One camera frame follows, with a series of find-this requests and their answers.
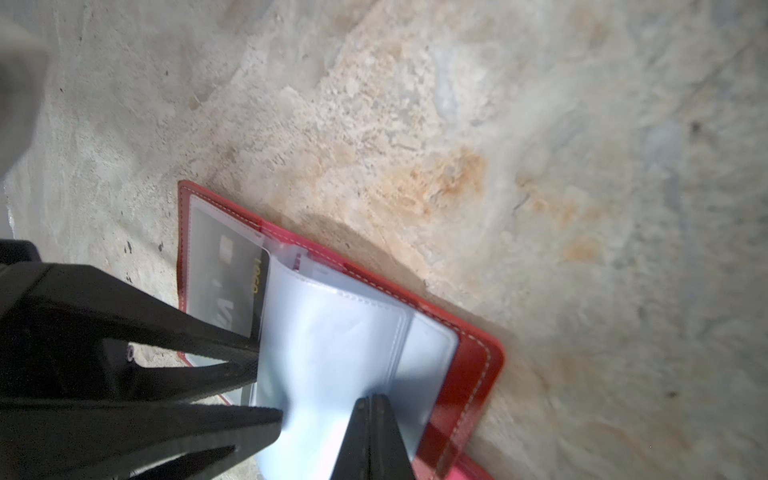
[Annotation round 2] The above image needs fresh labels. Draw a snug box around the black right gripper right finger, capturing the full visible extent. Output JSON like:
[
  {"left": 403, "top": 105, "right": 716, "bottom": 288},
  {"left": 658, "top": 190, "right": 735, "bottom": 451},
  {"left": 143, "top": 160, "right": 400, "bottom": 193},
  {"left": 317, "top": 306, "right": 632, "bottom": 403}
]
[{"left": 370, "top": 394, "right": 415, "bottom": 480}]

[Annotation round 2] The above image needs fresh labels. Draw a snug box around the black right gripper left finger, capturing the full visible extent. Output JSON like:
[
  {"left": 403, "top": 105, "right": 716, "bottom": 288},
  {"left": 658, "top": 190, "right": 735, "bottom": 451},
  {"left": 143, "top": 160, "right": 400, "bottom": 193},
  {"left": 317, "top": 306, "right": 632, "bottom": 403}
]
[{"left": 331, "top": 397, "right": 372, "bottom": 480}]

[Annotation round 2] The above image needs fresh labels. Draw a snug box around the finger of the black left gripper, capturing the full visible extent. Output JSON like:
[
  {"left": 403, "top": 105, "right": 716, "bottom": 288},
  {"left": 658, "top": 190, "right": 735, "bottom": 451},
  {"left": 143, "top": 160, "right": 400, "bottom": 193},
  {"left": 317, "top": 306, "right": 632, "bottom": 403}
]
[
  {"left": 1, "top": 399, "right": 283, "bottom": 479},
  {"left": 1, "top": 240, "right": 258, "bottom": 401}
]

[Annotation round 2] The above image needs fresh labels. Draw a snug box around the red card holder wallet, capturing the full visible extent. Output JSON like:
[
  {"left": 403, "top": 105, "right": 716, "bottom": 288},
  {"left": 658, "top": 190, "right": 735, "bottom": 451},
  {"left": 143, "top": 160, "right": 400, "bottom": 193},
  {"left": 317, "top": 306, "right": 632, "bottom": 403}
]
[{"left": 177, "top": 181, "right": 504, "bottom": 479}]

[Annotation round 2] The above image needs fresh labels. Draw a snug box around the black vip credit card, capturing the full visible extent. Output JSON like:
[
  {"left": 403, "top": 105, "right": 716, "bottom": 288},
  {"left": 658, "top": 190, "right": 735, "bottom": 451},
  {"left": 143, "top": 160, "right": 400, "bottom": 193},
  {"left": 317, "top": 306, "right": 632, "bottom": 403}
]
[{"left": 186, "top": 200, "right": 269, "bottom": 337}]

